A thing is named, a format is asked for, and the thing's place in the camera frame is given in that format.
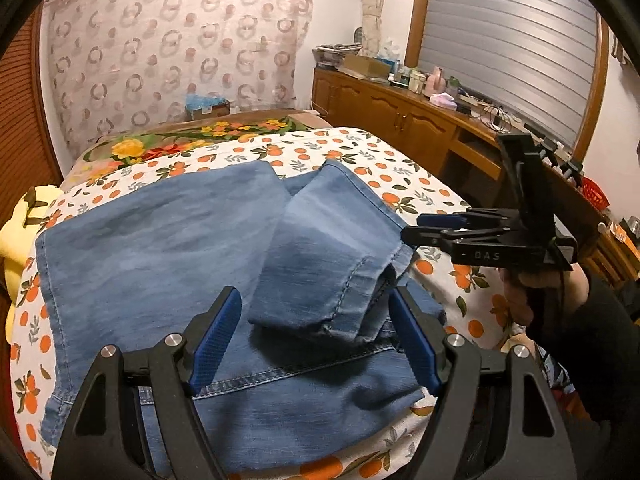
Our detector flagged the blue denim jeans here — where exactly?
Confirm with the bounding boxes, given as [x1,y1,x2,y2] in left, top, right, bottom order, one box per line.
[35,162,442,474]

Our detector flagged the person right forearm dark sleeve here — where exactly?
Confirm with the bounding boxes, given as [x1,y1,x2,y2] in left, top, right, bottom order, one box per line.
[520,264,639,474]

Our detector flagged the person right hand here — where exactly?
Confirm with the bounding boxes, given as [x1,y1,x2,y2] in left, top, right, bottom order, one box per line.
[500,263,590,326]

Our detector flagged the orange print white blanket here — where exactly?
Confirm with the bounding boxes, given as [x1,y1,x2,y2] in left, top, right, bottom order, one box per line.
[11,128,512,479]

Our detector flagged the red plastic basket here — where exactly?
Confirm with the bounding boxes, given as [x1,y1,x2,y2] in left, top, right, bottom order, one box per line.
[582,177,610,211]

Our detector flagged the long wooden sideboard cabinet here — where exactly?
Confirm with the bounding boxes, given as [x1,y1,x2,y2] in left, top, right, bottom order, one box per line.
[311,67,639,286]

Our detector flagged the pink tissue pack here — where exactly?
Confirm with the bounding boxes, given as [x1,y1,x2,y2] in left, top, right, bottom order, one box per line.
[428,92,458,110]

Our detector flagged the pink bottle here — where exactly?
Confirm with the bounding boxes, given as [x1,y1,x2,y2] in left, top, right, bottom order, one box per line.
[423,67,447,98]

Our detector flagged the open cardboard box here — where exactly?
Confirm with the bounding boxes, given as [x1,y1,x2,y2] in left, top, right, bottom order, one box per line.
[338,53,390,80]

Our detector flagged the grey window roller blind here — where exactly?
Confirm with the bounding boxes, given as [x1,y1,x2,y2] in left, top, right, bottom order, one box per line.
[419,0,598,146]

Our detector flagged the stack of newspapers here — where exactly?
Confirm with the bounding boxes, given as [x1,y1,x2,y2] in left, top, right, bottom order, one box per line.
[312,44,361,67]

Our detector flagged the yellow Pikachu plush toy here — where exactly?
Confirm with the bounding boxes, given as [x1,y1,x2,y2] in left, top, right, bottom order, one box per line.
[1,185,62,344]

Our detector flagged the floral brown bed blanket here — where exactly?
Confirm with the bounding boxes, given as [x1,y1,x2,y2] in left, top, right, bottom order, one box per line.
[60,108,330,192]

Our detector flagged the beige tied window curtain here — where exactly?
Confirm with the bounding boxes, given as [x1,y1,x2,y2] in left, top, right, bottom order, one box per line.
[361,0,384,58]

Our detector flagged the circle pattern sheer curtain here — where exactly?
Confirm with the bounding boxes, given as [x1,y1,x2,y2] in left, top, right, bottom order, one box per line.
[44,0,314,155]

